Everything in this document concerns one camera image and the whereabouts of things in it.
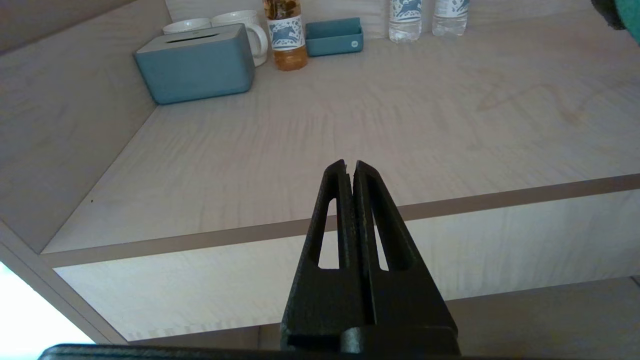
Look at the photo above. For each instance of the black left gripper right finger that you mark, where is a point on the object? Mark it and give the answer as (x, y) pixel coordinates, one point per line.
(410, 305)

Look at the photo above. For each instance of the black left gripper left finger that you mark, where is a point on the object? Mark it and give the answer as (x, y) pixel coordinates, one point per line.
(325, 305)

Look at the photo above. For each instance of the amber tea bottle blue label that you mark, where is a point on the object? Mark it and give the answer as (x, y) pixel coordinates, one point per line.
(287, 40)

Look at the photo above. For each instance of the teal microfibre cloth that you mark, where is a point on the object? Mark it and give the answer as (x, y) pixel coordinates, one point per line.
(631, 17)

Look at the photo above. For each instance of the white ceramic mug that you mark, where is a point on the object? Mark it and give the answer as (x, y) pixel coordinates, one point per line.
(187, 25)
(245, 22)

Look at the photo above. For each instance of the clear water bottle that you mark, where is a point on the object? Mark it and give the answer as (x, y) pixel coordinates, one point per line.
(450, 17)
(405, 20)

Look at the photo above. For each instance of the small teal tray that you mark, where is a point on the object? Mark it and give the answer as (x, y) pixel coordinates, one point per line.
(334, 42)

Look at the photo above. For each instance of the teal tissue box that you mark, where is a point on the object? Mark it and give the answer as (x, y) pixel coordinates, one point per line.
(195, 70)

